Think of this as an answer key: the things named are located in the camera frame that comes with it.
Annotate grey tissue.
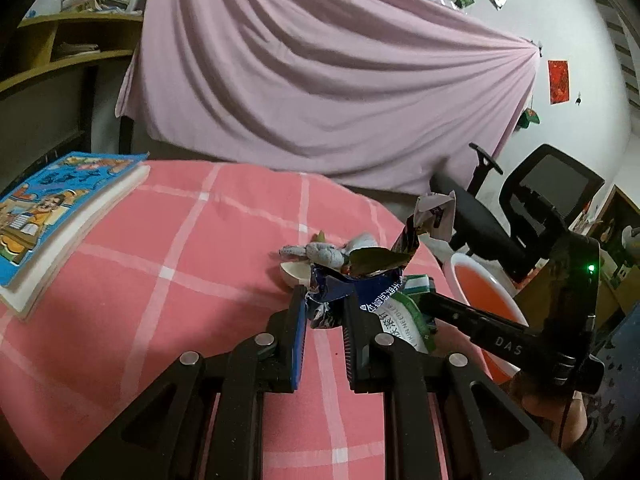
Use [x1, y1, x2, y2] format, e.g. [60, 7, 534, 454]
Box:
[279, 241, 351, 269]

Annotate orange basin with white rim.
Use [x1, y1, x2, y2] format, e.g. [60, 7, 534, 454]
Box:
[442, 252, 531, 386]

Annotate silver foil wrapper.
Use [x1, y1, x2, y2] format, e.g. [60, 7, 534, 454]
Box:
[390, 190, 457, 257]

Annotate dark green leaf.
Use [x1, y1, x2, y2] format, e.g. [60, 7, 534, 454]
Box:
[346, 246, 415, 277]

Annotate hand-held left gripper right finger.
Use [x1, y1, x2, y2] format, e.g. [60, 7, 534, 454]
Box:
[341, 300, 583, 480]

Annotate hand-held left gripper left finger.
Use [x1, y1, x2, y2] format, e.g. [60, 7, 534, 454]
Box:
[61, 285, 308, 480]

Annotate blue illustrated book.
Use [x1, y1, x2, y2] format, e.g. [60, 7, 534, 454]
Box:
[0, 151, 151, 321]

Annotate dark blue printed cloth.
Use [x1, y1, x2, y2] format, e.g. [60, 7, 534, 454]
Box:
[582, 302, 640, 480]

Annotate white eggshell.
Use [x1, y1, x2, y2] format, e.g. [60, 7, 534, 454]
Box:
[279, 259, 315, 289]

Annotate black cable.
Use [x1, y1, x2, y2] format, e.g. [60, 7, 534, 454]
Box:
[557, 394, 572, 450]

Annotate wooden wall shelf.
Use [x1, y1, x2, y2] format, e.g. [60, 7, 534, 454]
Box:
[0, 9, 147, 161]

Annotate pink checked tablecloth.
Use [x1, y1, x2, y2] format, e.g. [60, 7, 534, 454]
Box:
[0, 159, 493, 480]

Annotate small white tissue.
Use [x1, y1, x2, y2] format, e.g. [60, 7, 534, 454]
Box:
[344, 231, 379, 256]

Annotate black office chair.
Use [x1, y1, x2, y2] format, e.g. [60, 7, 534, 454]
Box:
[429, 142, 606, 288]

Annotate green striped wrapper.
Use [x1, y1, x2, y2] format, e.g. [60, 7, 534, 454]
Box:
[401, 273, 435, 295]

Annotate person's right hand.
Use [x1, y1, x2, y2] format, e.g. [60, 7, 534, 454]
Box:
[510, 375, 587, 448]

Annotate green rimmed white packet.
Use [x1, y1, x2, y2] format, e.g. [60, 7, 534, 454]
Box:
[379, 290, 437, 357]

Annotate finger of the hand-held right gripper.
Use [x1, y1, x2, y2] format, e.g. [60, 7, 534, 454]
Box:
[419, 291, 481, 342]

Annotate red wall paper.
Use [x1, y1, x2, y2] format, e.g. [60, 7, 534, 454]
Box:
[547, 59, 572, 106]

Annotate blue snack wrapper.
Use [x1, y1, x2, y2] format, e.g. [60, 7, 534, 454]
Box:
[306, 264, 407, 332]

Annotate pink curtain cloth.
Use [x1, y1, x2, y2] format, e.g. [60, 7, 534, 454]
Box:
[115, 0, 544, 197]

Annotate flat papers in shelf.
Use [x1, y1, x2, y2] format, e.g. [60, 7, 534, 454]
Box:
[52, 41, 102, 59]

